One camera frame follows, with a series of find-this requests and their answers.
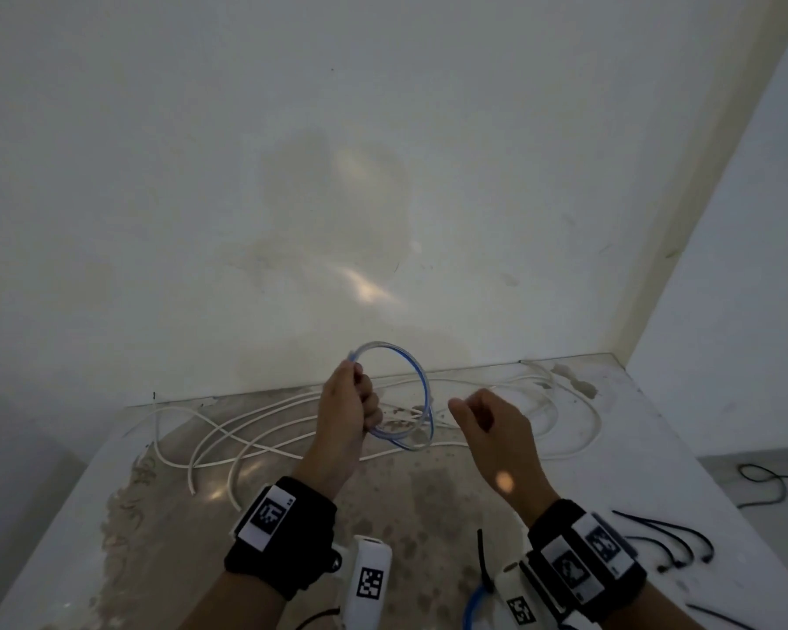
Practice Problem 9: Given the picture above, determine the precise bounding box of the person's left hand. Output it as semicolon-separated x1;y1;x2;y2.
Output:
293;359;383;502

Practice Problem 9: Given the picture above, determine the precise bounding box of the person's right hand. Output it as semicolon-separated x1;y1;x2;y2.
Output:
446;386;562;529

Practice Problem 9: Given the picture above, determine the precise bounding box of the clear blue-striped cable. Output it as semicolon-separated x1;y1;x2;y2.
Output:
346;340;436;453

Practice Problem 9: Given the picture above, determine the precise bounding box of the white cable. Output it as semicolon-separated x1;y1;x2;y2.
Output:
226;370;602;513
154;380;559;498
124;363;566;466

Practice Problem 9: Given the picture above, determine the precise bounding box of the blue cable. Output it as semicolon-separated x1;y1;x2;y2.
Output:
462;580;500;630

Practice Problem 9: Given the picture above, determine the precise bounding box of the person's right forearm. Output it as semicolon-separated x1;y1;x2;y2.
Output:
620;583;697;630

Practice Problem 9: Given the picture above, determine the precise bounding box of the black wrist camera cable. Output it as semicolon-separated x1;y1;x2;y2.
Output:
293;606;342;630

